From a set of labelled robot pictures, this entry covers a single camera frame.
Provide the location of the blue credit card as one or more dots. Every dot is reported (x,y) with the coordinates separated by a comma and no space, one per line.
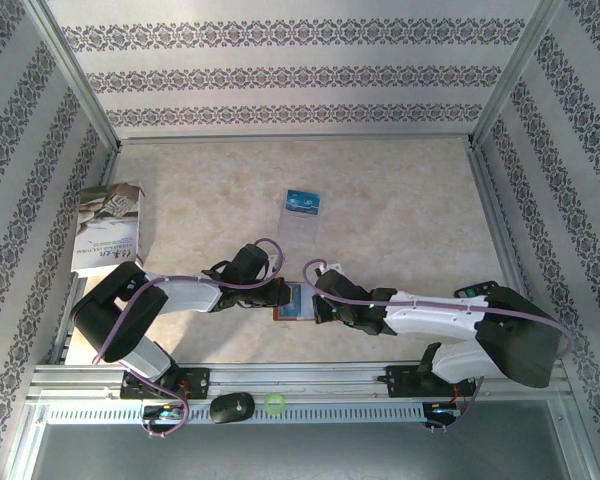
(305,202)
(293,300)

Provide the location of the clear card sleeve blue card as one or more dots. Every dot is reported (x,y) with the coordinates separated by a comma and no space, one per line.
(297,230)

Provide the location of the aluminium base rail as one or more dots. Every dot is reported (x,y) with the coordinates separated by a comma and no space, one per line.
(305,380)

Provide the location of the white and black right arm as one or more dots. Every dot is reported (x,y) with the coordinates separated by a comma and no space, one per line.
(430,325)

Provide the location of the small circuit board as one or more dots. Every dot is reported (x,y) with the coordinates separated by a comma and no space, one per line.
(442,410)
(165,413)

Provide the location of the aluminium side rail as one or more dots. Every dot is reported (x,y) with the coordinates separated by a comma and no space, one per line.
(109,167)
(492,200)

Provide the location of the black computer mouse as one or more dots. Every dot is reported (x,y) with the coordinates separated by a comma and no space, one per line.
(232,407)

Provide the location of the aluminium frame post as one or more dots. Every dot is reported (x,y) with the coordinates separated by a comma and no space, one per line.
(75,75)
(517,70)

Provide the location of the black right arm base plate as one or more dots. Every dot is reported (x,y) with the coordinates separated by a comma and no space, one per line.
(405,382)

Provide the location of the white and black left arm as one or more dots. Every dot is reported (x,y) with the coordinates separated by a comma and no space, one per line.
(190,297)

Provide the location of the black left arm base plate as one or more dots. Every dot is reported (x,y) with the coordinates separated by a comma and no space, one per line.
(197,382)

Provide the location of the white paperback book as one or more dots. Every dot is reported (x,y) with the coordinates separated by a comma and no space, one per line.
(107,225)

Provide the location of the black calculator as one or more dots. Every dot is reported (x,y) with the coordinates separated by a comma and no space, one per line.
(475,291)

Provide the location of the brown leather card holder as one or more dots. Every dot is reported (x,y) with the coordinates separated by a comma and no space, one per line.
(292,319)

